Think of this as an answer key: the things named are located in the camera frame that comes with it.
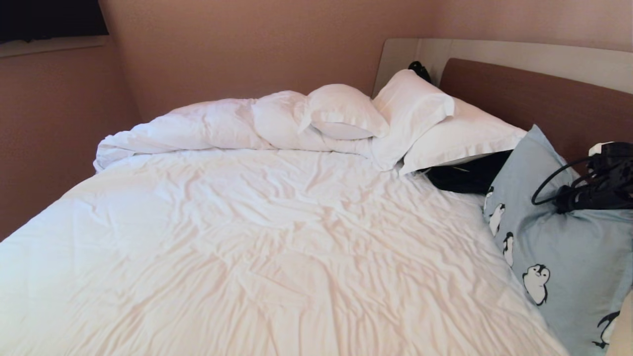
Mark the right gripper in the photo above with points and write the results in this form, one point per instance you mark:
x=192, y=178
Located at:
x=610, y=180

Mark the small black object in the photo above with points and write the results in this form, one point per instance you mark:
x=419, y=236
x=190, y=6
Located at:
x=420, y=70

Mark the blue penguin print pillow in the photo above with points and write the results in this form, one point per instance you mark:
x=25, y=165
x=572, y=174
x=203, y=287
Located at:
x=568, y=257

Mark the crumpled white duvet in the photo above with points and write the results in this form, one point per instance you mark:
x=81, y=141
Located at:
x=207, y=126

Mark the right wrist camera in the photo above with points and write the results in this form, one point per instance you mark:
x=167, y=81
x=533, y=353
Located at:
x=600, y=148

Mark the black bag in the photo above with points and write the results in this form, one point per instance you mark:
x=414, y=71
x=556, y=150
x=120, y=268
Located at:
x=470, y=175

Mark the dark window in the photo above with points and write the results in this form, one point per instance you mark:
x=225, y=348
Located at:
x=49, y=20

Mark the window sill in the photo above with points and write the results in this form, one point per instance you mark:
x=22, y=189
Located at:
x=49, y=46

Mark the white bed mattress sheet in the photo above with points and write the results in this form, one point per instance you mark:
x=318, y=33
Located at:
x=257, y=257

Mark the brown wooden headboard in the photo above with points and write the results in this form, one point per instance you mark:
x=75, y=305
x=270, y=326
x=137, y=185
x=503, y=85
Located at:
x=534, y=101

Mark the small white pillow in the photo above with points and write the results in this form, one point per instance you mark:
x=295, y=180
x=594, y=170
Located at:
x=341, y=111

